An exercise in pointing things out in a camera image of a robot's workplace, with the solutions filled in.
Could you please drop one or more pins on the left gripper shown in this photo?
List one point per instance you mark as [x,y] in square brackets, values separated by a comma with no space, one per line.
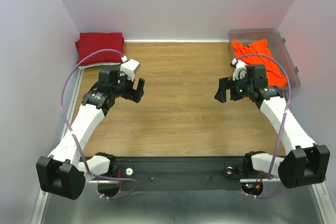
[133,94]

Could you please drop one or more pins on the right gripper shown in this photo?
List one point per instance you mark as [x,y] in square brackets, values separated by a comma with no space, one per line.
[226,83]

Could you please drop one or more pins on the orange t shirt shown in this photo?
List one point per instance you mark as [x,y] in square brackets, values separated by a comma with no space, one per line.
[274,75]

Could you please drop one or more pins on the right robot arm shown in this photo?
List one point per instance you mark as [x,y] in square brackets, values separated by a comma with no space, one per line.
[305,162]

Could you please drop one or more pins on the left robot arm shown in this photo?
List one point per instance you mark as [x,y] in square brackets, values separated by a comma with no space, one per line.
[66,171]

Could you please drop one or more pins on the folded white t shirt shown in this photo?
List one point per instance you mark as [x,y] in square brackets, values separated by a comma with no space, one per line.
[101,63]

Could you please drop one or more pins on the folded green t shirt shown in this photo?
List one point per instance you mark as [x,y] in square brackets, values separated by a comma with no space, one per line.
[94,66]

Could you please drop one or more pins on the clear plastic bin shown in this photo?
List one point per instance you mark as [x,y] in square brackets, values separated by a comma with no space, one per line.
[277,48]

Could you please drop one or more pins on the folded red t shirt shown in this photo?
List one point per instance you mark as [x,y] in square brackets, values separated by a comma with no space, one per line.
[89,43]

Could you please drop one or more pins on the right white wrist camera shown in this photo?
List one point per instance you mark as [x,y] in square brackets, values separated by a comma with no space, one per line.
[240,70]

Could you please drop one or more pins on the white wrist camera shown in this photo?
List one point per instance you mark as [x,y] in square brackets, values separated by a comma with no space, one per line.
[240,70]
[129,68]

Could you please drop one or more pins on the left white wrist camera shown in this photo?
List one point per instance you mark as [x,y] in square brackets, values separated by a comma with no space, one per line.
[129,68]

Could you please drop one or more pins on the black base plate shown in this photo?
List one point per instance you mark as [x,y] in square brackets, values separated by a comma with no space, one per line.
[181,174]

